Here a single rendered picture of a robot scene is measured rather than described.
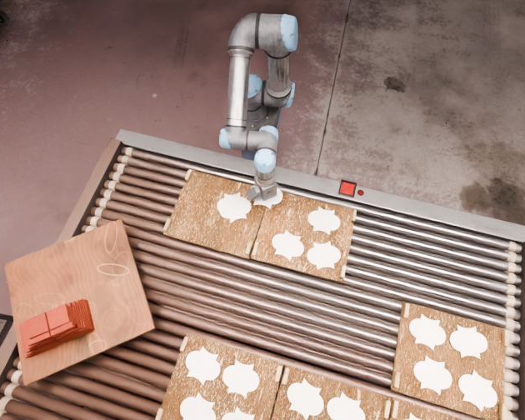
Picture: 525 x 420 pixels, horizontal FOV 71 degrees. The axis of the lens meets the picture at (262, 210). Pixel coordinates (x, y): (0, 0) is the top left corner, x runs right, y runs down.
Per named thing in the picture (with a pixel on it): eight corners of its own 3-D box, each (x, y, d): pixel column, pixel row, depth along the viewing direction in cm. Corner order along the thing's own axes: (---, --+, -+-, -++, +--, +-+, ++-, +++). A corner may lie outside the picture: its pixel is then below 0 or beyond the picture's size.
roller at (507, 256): (122, 157, 193) (119, 152, 188) (515, 255, 168) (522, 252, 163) (119, 165, 191) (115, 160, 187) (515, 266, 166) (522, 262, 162)
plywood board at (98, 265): (7, 265, 156) (4, 264, 154) (122, 219, 163) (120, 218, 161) (27, 385, 138) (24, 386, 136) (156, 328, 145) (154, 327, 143)
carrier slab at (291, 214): (271, 191, 178) (271, 189, 177) (356, 211, 173) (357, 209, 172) (251, 259, 165) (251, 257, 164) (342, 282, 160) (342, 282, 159)
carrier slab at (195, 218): (191, 171, 184) (190, 169, 182) (270, 192, 178) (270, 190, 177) (163, 235, 171) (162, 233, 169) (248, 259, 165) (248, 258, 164)
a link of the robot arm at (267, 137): (250, 122, 141) (246, 147, 136) (279, 124, 140) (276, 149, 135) (251, 134, 148) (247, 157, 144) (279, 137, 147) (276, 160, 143)
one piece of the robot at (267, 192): (241, 173, 145) (243, 192, 160) (250, 192, 142) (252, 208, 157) (268, 161, 147) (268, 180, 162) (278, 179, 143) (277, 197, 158)
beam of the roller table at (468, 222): (124, 134, 201) (120, 128, 195) (528, 232, 174) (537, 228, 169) (117, 147, 198) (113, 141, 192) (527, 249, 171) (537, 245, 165)
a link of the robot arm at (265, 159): (277, 147, 134) (274, 167, 131) (276, 162, 144) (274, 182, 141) (255, 145, 134) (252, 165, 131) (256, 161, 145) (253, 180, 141)
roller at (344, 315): (83, 236, 176) (78, 232, 172) (512, 358, 151) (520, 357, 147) (78, 245, 174) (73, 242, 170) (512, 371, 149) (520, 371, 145)
